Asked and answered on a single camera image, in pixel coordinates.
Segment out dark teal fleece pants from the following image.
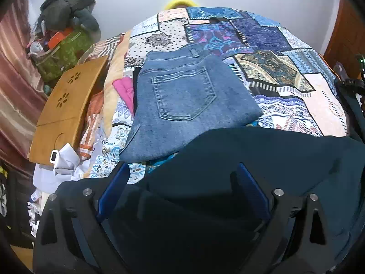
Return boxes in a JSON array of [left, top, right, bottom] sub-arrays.
[[102, 127, 364, 273]]

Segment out brown wooden door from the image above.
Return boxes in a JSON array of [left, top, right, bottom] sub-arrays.
[[324, 0, 364, 79]]

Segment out blue patchwork bedspread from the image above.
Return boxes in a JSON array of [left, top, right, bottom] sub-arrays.
[[89, 7, 348, 184]]

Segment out white crumpled sheet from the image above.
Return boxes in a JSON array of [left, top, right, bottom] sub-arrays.
[[33, 144, 91, 194]]

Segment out small white digital clock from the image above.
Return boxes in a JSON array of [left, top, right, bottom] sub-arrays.
[[50, 150, 59, 164]]

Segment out bamboo laptop tray table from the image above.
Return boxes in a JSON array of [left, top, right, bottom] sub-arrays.
[[29, 64, 95, 165]]

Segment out pink folded garment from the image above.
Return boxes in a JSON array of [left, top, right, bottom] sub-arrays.
[[113, 77, 134, 114]]

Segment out folded blue denim jeans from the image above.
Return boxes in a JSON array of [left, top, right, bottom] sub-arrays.
[[119, 43, 262, 163]]

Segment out green patterned storage bag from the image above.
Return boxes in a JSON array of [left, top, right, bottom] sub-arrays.
[[31, 30, 92, 83]]

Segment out black folded garment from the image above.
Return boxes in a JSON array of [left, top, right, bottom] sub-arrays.
[[132, 67, 142, 114]]

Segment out striped orange patterned pillow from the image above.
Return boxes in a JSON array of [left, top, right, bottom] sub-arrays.
[[77, 33, 124, 161]]

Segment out yellow curved headboard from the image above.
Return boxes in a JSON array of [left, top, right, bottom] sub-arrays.
[[164, 0, 198, 10]]

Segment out orange box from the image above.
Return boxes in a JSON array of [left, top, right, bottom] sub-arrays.
[[48, 27, 73, 49]]

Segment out dark grey jacket pile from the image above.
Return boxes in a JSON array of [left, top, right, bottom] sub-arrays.
[[36, 0, 95, 31]]

